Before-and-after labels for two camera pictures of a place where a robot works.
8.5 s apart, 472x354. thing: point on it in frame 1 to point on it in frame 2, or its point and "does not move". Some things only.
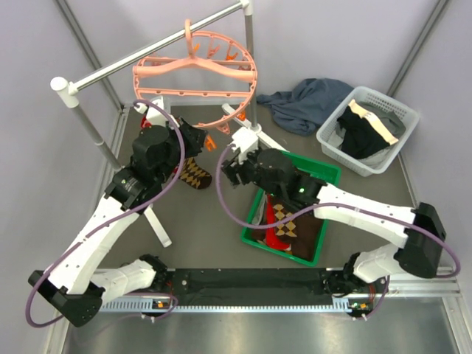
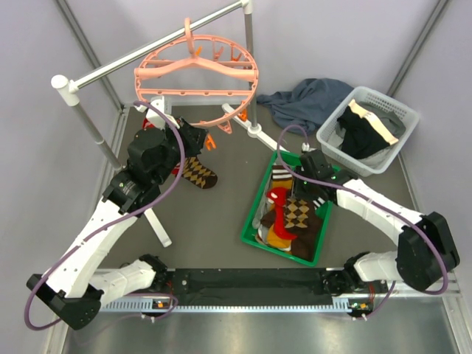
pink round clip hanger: x=210 y=85 does not move
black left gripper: x=194 y=136 does not move
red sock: x=271 y=235 to x=278 y=196
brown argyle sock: x=287 y=227 to x=296 y=212
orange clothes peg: x=210 y=144 does not move
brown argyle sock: x=195 y=175 does not move
